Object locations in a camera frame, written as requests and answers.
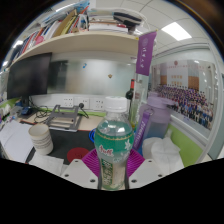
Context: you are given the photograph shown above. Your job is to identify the shelf unit with books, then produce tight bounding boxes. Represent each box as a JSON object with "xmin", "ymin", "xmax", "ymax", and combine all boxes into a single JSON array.
[{"xmin": 5, "ymin": 0, "xmax": 150, "ymax": 69}]

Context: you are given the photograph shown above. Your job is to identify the small ceiling light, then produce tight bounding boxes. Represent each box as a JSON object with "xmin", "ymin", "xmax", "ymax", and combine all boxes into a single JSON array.
[{"xmin": 12, "ymin": 39, "xmax": 25, "ymax": 50}]

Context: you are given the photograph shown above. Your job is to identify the large rectangular ceiling light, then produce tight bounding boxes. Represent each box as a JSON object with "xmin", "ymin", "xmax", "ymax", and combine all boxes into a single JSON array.
[{"xmin": 161, "ymin": 21, "xmax": 193, "ymax": 42}]

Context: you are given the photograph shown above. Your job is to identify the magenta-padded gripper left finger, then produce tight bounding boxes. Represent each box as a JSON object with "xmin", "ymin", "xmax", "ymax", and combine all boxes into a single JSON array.
[{"xmin": 60, "ymin": 148, "xmax": 102, "ymax": 190}]

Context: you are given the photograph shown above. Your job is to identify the dark wine bottle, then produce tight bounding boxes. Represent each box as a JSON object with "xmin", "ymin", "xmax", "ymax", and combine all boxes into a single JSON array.
[{"xmin": 124, "ymin": 78, "xmax": 136, "ymax": 102}]

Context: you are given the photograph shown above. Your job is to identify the blue coiled cable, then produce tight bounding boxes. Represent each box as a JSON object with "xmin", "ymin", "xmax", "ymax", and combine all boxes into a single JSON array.
[{"xmin": 87, "ymin": 127, "xmax": 98, "ymax": 145}]

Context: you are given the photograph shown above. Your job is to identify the grey metal laptop stand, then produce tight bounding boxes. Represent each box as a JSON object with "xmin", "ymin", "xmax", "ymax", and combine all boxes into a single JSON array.
[{"xmin": 44, "ymin": 104, "xmax": 84, "ymax": 133}]

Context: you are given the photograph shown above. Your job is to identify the flat white paper towel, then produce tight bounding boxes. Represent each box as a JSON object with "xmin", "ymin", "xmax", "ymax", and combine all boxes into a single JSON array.
[{"xmin": 28, "ymin": 152, "xmax": 65, "ymax": 176}]

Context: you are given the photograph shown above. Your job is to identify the crumpled white tissue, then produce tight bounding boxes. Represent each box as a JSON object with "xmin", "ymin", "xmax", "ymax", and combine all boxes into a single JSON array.
[{"xmin": 141, "ymin": 129, "xmax": 185, "ymax": 176}]

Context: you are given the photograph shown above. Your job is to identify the purple plastic water jug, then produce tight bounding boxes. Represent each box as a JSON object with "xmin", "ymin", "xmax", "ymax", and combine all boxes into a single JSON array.
[{"xmin": 132, "ymin": 94, "xmax": 173, "ymax": 156}]

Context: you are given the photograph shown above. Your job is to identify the green-labelled tea bottle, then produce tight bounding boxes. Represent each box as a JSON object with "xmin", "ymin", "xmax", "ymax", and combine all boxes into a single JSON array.
[{"xmin": 93, "ymin": 95, "xmax": 135, "ymax": 192}]

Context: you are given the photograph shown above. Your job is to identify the white paper sheets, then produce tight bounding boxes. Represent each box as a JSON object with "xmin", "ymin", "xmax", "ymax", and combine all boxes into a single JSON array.
[{"xmin": 0, "ymin": 119, "xmax": 35, "ymax": 164}]

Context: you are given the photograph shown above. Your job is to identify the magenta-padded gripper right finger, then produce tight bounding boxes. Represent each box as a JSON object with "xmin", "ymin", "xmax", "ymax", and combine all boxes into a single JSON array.
[{"xmin": 124, "ymin": 148, "xmax": 167, "ymax": 190}]

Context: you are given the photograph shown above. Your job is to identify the purple hanging banner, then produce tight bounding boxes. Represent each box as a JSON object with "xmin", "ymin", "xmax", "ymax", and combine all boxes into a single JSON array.
[{"xmin": 135, "ymin": 30, "xmax": 158, "ymax": 77}]

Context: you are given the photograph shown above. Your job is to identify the black computer monitor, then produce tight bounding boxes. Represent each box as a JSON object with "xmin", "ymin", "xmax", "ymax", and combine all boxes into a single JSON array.
[{"xmin": 6, "ymin": 52, "xmax": 53, "ymax": 108}]

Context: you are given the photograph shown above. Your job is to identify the flat round red coaster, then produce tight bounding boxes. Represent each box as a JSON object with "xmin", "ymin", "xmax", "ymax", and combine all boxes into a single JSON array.
[{"xmin": 66, "ymin": 146, "xmax": 91, "ymax": 164}]

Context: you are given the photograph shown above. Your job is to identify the white patterned paper cup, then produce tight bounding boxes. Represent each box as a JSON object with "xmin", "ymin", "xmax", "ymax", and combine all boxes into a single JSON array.
[{"xmin": 27, "ymin": 122, "xmax": 54, "ymax": 156}]

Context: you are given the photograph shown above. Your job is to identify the white wall socket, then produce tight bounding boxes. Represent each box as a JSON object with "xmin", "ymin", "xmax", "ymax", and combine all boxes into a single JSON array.
[
  {"xmin": 62, "ymin": 96, "xmax": 75, "ymax": 109},
  {"xmin": 79, "ymin": 96, "xmax": 91, "ymax": 110},
  {"xmin": 92, "ymin": 97, "xmax": 105, "ymax": 111}
]

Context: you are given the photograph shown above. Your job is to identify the group photo poster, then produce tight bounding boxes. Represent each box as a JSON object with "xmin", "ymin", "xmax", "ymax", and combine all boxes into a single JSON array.
[{"xmin": 150, "ymin": 59, "xmax": 216, "ymax": 132}]

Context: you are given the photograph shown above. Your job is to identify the black tangled cables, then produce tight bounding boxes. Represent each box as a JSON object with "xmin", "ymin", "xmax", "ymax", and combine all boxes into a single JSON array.
[{"xmin": 32, "ymin": 105, "xmax": 52, "ymax": 122}]

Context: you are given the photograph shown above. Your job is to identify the black desk mat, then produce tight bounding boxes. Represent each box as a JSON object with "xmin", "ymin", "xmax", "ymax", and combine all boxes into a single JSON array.
[{"xmin": 25, "ymin": 127, "xmax": 98, "ymax": 165}]

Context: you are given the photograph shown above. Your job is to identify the small blue desk device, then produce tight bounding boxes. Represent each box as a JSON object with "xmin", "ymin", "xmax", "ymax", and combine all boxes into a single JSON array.
[{"xmin": 20, "ymin": 105, "xmax": 35, "ymax": 117}]

